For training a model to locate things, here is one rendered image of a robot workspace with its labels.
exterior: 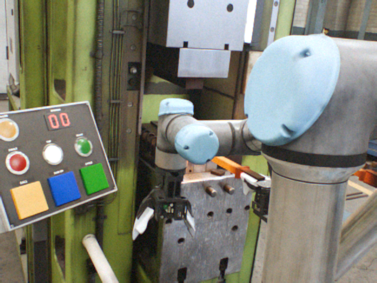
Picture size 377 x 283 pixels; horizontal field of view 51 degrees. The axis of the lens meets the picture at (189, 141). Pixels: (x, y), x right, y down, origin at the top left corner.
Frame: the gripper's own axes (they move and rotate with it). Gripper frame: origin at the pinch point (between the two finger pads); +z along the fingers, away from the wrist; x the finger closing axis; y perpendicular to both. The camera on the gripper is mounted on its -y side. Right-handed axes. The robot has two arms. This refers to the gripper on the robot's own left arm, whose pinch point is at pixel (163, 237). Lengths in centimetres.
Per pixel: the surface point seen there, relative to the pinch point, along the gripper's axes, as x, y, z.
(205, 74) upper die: 20, -46, -35
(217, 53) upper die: 24, -47, -42
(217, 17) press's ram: 23, -46, -54
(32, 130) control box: -32.4, -18.3, -21.7
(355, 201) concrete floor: 221, -196, 93
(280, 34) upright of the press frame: 59, -71, -50
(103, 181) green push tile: -14.1, -20.7, -6.3
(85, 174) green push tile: -19.2, -18.7, -9.2
